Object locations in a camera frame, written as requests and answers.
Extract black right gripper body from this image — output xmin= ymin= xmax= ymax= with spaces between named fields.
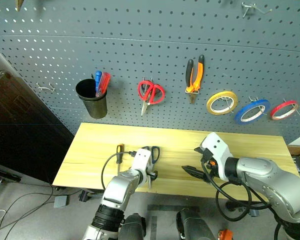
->
xmin=201 ymin=152 xmax=219 ymax=184

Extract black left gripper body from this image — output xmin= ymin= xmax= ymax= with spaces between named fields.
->
xmin=146 ymin=170 xmax=159 ymax=182

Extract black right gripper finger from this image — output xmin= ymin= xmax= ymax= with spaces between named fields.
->
xmin=181 ymin=164 xmax=207 ymax=180
xmin=193 ymin=146 xmax=211 ymax=157

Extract dark blue handled scissors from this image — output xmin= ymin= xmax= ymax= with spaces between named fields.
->
xmin=141 ymin=145 xmax=161 ymax=190

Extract black floor tape strip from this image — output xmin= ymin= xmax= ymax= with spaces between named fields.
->
xmin=149 ymin=215 xmax=158 ymax=240
xmin=147 ymin=204 xmax=201 ymax=213

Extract yellow tape roll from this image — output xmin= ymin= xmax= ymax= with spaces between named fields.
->
xmin=206 ymin=90 xmax=239 ymax=116

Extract blue tape roll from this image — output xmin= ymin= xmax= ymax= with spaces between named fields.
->
xmin=234 ymin=99 xmax=271 ymax=125

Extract red tape roll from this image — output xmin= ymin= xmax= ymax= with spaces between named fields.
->
xmin=269 ymin=100 xmax=300 ymax=121

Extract grey metal pegboard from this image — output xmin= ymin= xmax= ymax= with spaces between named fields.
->
xmin=0 ymin=0 xmax=300 ymax=145

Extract yellow black screwdriver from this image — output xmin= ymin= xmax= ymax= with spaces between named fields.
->
xmin=115 ymin=144 xmax=125 ymax=176

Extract black table foot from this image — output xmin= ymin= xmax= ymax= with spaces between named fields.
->
xmin=225 ymin=199 xmax=260 ymax=218
xmin=79 ymin=189 xmax=104 ymax=202

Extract dark rounded shape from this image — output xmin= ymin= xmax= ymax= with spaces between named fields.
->
xmin=118 ymin=213 xmax=147 ymax=240
xmin=175 ymin=208 xmax=217 ymax=240

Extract orange robot part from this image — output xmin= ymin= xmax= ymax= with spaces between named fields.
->
xmin=217 ymin=229 xmax=234 ymax=240

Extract orange black pliers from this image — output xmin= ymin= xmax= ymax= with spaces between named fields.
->
xmin=184 ymin=54 xmax=206 ymax=105

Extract black metal cup holder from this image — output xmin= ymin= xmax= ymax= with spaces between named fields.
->
xmin=75 ymin=78 xmax=108 ymax=120

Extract cardboard box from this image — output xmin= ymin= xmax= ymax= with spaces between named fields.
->
xmin=286 ymin=144 xmax=300 ymax=157

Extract grey floor block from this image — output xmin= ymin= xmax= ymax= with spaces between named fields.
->
xmin=53 ymin=195 xmax=70 ymax=209

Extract dark wooden cabinet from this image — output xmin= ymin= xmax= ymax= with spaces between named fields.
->
xmin=0 ymin=69 xmax=76 ymax=186

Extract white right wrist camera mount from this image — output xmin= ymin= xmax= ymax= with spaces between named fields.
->
xmin=199 ymin=131 xmax=235 ymax=182

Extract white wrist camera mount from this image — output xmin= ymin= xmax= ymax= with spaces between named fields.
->
xmin=199 ymin=131 xmax=235 ymax=182
xmin=130 ymin=147 xmax=153 ymax=180

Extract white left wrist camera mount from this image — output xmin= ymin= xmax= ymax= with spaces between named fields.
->
xmin=130 ymin=147 xmax=153 ymax=180

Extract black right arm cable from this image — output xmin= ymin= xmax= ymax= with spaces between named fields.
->
xmin=201 ymin=159 xmax=275 ymax=222

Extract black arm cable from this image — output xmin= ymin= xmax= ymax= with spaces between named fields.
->
xmin=100 ymin=150 xmax=137 ymax=191
xmin=201 ymin=159 xmax=275 ymax=222

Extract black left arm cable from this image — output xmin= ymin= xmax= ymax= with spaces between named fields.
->
xmin=100 ymin=150 xmax=137 ymax=191

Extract red handled scissors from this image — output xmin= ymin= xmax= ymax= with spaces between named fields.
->
xmin=137 ymin=79 xmax=166 ymax=117

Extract red handled screwdriver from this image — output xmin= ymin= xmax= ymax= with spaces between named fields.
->
xmin=95 ymin=71 xmax=112 ymax=99

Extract blue handled screwdriver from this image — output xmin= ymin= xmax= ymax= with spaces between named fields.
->
xmin=94 ymin=70 xmax=103 ymax=98

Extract black floor cable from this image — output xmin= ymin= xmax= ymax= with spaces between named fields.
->
xmin=0 ymin=183 xmax=55 ymax=240

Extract black equipment frame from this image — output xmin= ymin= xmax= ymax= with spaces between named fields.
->
xmin=0 ymin=164 xmax=23 ymax=198

